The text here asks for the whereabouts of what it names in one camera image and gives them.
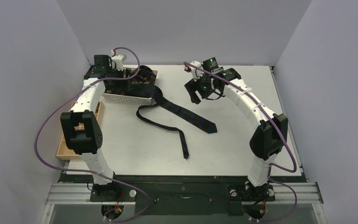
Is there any blue brown striped tie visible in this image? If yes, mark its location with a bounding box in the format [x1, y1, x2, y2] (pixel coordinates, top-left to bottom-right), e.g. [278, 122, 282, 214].
[130, 84, 218, 159]

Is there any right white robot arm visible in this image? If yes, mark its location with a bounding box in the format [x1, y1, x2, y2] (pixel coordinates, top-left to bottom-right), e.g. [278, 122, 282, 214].
[184, 58, 288, 201]

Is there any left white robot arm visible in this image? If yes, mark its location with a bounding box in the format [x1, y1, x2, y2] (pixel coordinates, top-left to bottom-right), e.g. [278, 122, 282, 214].
[60, 54, 128, 201]

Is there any pile of patterned ties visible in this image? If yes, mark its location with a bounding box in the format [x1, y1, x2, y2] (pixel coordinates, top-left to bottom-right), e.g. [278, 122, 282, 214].
[107, 65, 157, 96]

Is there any white perforated plastic basket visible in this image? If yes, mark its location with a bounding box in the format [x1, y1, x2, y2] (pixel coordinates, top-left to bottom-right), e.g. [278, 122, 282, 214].
[102, 70, 158, 105]

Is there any wooden compartment tray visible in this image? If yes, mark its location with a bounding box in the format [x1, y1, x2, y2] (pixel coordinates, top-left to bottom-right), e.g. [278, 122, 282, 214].
[56, 101, 105, 160]

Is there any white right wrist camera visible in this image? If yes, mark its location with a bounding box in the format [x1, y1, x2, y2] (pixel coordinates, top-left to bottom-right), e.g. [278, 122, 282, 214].
[184, 61, 204, 80]

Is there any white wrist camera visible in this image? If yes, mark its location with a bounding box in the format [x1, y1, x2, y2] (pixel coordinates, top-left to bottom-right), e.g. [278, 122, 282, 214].
[184, 61, 204, 80]
[111, 54, 127, 71]

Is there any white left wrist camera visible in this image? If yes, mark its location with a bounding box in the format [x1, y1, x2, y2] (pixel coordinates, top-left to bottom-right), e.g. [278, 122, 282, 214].
[111, 54, 127, 71]

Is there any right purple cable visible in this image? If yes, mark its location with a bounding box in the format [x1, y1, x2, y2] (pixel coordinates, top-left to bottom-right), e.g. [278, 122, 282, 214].
[183, 62, 298, 223]

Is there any purple cable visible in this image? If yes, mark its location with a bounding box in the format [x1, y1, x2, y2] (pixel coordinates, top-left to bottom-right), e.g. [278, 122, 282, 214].
[34, 47, 152, 223]
[183, 62, 298, 223]

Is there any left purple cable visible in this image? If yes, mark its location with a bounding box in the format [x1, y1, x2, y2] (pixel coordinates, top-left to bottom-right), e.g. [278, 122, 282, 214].
[34, 47, 152, 223]

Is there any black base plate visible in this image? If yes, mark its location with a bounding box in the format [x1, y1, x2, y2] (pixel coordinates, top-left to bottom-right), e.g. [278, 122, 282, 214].
[48, 174, 306, 220]

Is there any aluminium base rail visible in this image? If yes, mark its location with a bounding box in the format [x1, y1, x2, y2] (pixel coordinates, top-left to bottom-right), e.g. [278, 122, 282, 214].
[46, 182, 323, 205]

